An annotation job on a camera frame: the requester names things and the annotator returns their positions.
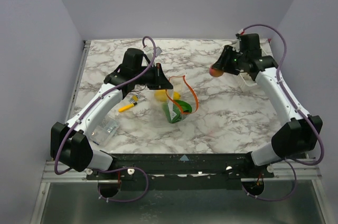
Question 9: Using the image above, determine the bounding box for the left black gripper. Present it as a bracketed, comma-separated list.
[134, 63, 174, 90]

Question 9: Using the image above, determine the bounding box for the yellow round lemon toy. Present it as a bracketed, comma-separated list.
[154, 89, 167, 102]

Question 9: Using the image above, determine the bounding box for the orange peach toy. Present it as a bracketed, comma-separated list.
[209, 67, 224, 78]

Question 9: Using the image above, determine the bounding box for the clear zip bag orange zipper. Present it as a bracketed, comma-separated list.
[150, 75, 199, 124]

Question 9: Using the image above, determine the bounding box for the white green bok choy toy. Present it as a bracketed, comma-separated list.
[162, 100, 192, 124]

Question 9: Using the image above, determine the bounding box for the yellow corn toy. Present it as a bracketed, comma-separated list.
[173, 91, 181, 101]

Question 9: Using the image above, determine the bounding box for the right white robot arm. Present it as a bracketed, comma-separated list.
[212, 33, 323, 178]

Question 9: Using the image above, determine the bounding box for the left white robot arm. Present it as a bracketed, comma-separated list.
[50, 47, 173, 179]

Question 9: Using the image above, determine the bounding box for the white perforated plastic basket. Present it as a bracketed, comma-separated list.
[232, 39, 274, 87]

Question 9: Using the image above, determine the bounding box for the clear plastic screw box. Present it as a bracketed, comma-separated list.
[90, 118, 119, 146]

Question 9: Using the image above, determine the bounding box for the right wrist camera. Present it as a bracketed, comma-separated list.
[234, 31, 245, 49]

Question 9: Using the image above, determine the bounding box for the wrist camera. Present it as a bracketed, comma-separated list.
[234, 31, 245, 49]
[144, 46, 162, 57]

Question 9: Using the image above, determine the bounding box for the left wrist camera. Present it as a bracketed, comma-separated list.
[144, 46, 162, 57]

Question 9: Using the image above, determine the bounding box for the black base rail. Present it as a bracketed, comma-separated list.
[87, 154, 274, 191]

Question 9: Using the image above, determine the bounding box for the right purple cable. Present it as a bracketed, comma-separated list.
[241, 24, 325, 202]

